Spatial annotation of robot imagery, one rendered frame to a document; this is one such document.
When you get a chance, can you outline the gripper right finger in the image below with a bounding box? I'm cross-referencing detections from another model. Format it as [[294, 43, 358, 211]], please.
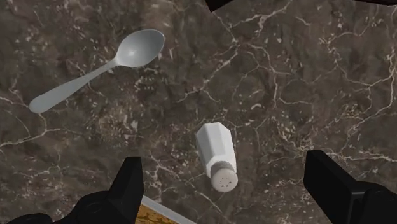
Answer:
[[303, 150, 397, 224]]

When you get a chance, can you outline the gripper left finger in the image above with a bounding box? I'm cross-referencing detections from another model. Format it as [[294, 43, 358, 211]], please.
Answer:
[[6, 156, 144, 224]]

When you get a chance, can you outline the white salt shaker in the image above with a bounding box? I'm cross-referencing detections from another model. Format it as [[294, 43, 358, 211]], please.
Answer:
[[195, 122, 239, 193]]

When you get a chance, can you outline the white plastic spoon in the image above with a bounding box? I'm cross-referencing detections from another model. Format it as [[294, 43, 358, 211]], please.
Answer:
[[28, 29, 165, 115]]

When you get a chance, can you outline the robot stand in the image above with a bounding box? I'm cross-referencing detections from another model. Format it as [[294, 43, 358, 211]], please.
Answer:
[[204, 0, 234, 13]]

